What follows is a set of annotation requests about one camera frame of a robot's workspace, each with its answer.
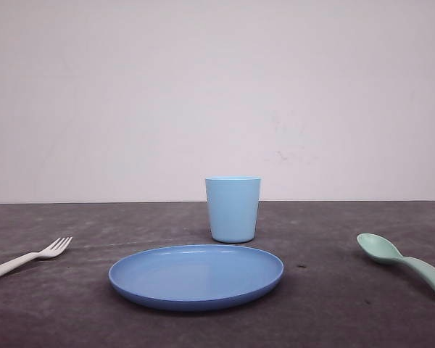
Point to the light blue plastic cup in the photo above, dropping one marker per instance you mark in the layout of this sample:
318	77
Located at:
232	203

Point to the mint green plastic spoon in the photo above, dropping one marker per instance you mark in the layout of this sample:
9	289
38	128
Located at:
382	251

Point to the white plastic fork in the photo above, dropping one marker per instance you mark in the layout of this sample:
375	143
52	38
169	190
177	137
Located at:
55	249

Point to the blue plastic plate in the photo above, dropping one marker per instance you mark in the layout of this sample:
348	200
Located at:
195	278

